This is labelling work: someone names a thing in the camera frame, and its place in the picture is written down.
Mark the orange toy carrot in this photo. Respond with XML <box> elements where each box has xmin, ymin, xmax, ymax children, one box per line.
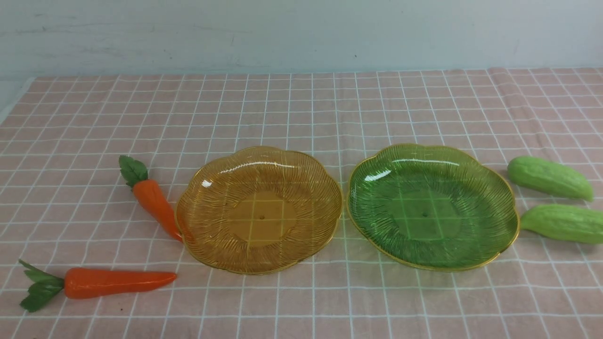
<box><xmin>18</xmin><ymin>259</ymin><xmax>177</xmax><ymax>313</ymax></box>
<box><xmin>118</xmin><ymin>155</ymin><xmax>182</xmax><ymax>242</ymax></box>

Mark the amber plastic plate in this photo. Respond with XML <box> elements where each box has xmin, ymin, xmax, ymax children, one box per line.
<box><xmin>174</xmin><ymin>146</ymin><xmax>343</xmax><ymax>275</ymax></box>

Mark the green plastic plate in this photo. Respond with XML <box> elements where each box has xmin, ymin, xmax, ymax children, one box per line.
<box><xmin>346</xmin><ymin>144</ymin><xmax>521</xmax><ymax>272</ymax></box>

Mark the pink checkered tablecloth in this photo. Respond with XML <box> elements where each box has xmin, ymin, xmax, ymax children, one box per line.
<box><xmin>0</xmin><ymin>67</ymin><xmax>602</xmax><ymax>339</ymax></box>

